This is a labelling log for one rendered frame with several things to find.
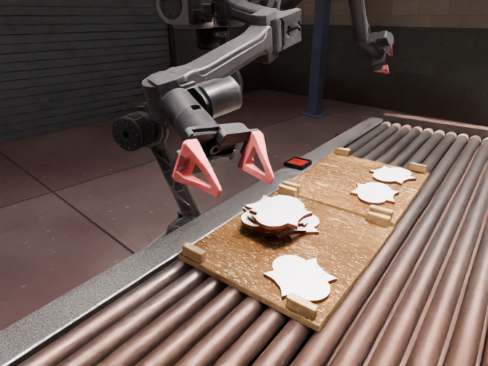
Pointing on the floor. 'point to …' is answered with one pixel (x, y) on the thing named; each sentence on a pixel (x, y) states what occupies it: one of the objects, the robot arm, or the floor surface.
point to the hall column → (318, 59)
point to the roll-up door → (33, 7)
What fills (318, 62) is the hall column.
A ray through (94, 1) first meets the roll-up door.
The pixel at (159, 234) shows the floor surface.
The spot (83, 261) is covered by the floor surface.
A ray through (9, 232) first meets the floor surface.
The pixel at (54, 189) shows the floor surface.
